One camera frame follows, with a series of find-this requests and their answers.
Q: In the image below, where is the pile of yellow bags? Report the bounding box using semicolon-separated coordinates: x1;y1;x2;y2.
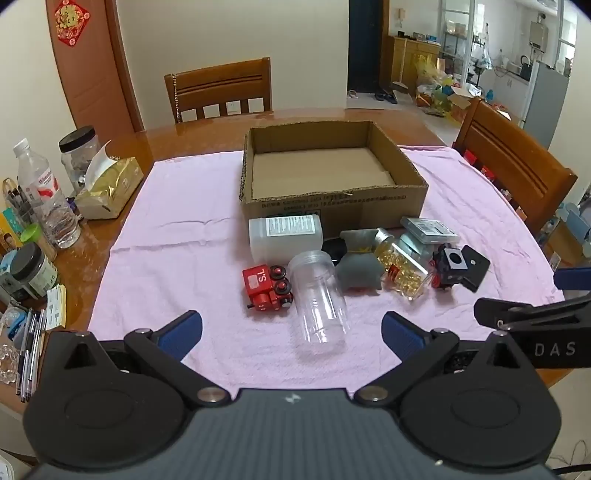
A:
414;52;464;117

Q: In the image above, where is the wooden chair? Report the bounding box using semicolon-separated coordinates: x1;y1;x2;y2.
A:
454;98;579;234
164;57;273;124

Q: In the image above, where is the clear jar with black lid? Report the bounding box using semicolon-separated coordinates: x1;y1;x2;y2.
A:
58;126;101;195

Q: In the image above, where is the clear water bottle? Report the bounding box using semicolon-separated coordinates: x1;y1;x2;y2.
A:
12;138;82;248

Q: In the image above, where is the wooden cabinet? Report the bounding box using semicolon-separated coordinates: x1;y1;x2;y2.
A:
385;34;443;94

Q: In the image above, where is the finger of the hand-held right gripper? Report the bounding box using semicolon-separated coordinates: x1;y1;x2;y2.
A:
474;292;591;332
553;266;591;291

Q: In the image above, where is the black square plate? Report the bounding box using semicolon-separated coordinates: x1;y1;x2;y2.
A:
459;246;491;292

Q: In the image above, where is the jar of yellow capsules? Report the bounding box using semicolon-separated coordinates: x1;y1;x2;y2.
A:
373;227;435;302

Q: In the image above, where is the clear plastic jar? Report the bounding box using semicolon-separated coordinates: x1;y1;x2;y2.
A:
287;250;350;348

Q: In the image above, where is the red toy train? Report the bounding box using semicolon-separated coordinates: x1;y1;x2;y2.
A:
242;264;295;315

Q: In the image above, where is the bundle of pens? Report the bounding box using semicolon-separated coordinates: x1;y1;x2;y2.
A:
15;306;48;403

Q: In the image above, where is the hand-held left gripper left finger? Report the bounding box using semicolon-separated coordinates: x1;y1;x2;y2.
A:
41;310;230;408

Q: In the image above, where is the cardboard box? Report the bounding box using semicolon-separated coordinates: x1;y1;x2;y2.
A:
239;121;429;232

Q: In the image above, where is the pink cloth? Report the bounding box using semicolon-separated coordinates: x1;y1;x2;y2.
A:
88;145;567;398

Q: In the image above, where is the clear pen holder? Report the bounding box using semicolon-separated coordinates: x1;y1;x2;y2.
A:
2;177;34;223

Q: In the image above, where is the white card box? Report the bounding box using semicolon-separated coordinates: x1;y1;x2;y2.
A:
45;285;68;331

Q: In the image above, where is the jar with green lid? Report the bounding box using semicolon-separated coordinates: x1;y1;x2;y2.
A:
20;223;59;262

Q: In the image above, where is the metal storage shelf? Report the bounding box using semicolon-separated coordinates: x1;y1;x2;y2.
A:
440;17;486;88

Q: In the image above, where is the red door decoration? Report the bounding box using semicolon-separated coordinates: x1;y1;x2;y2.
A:
54;0;92;47

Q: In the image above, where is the grey refrigerator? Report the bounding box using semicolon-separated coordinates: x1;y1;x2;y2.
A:
523;60;571;149

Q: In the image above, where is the white plastic bottle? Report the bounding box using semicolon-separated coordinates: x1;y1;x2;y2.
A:
249;215;323;265

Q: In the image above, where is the gold tissue pack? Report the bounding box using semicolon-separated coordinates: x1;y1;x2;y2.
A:
75;141;145;220

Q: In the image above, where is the teal box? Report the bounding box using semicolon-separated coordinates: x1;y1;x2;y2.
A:
0;207;25;253

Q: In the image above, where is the brown wooden door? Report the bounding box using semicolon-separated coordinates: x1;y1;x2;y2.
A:
45;0;145;134

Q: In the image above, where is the grey pouch with yellow tie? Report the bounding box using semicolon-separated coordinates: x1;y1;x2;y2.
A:
335;229;384;292

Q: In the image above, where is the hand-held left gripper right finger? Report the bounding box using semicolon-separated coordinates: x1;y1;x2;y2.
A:
355;310;549;408

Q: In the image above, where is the jar with dark lid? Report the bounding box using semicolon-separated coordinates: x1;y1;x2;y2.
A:
8;243;60;299

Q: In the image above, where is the white water heater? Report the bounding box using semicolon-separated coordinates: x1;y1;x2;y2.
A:
528;13;550;49

